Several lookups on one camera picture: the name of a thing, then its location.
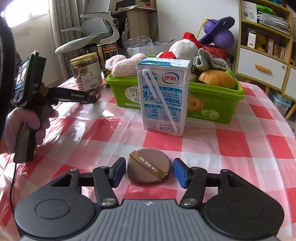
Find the brown round powder puff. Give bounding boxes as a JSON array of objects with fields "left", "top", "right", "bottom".
[{"left": 127, "top": 149, "right": 171, "bottom": 184}]

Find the beige plush doll blue dress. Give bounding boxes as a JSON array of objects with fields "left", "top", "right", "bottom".
[{"left": 105, "top": 53, "right": 147, "bottom": 77}]

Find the plush hamburger toy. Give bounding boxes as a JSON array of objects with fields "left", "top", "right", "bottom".
[{"left": 199, "top": 70, "right": 235, "bottom": 89}]

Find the grey fuzzy cloth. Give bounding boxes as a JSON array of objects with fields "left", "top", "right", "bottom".
[{"left": 193, "top": 49, "right": 229, "bottom": 72}]

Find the white plush santa toy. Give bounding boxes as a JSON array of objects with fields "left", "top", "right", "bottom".
[{"left": 156, "top": 32, "right": 204, "bottom": 61}]

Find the gloved left hand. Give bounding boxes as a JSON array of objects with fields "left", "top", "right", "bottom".
[{"left": 1, "top": 106, "right": 59, "bottom": 155}]

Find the gold lid cookie jar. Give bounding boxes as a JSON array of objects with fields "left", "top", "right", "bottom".
[{"left": 70, "top": 52, "right": 103, "bottom": 99}]

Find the pink checkered tablecloth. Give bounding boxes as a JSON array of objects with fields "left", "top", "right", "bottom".
[{"left": 1, "top": 83, "right": 295, "bottom": 240}]

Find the green plastic bin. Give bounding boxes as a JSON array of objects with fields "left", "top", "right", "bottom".
[{"left": 106, "top": 69, "right": 244, "bottom": 123}]

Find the black yellow tin can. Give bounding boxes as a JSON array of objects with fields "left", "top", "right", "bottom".
[{"left": 97, "top": 41, "right": 118, "bottom": 78}]

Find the grey office chair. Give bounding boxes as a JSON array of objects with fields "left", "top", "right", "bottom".
[{"left": 55, "top": 1, "right": 119, "bottom": 54}]

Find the white blue milk carton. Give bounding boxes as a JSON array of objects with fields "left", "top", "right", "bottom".
[{"left": 137, "top": 58, "right": 192, "bottom": 137}]

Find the clear storage box blue lid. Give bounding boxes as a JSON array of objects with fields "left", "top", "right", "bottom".
[{"left": 269, "top": 89, "right": 293, "bottom": 116}]

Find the red chips bucket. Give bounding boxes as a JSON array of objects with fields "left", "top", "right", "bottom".
[{"left": 204, "top": 45, "right": 228, "bottom": 60}]

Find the wooden desk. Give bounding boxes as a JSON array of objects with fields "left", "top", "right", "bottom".
[{"left": 111, "top": 5, "right": 157, "bottom": 38}]

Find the wooden shelf cabinet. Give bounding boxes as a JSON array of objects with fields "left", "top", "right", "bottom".
[{"left": 234, "top": 0, "right": 296, "bottom": 121}]

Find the purple bounce ball toy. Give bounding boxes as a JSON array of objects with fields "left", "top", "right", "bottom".
[{"left": 199, "top": 16, "right": 235, "bottom": 49}]

